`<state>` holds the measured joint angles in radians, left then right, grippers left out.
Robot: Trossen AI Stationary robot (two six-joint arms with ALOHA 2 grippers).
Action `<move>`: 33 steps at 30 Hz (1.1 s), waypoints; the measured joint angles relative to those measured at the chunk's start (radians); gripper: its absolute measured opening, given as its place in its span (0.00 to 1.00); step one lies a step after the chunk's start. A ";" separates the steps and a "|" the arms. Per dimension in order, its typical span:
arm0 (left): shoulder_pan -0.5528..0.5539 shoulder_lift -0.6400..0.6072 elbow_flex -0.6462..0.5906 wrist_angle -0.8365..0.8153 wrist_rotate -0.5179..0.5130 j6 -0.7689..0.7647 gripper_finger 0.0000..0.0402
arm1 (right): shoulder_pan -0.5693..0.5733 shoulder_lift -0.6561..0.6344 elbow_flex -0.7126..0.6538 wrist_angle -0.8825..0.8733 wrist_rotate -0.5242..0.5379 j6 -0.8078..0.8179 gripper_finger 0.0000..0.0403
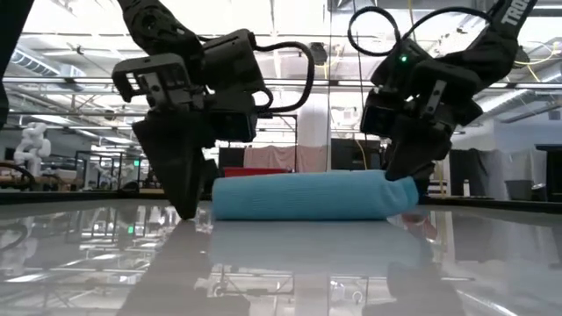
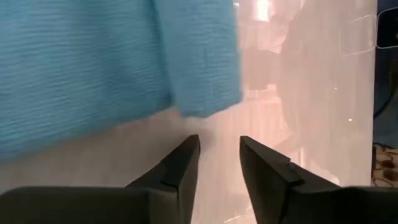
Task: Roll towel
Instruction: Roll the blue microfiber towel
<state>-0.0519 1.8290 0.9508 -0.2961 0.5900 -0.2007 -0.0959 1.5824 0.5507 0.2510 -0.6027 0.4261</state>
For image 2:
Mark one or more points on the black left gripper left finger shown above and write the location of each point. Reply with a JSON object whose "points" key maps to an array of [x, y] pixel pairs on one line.
{"points": [[93, 207]]}

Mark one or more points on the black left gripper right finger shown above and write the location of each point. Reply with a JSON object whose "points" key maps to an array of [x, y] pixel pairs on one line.
{"points": [[311, 205]]}

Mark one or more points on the light blue microfibre towel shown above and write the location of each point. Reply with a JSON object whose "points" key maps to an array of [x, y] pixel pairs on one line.
{"points": [[93, 68]]}

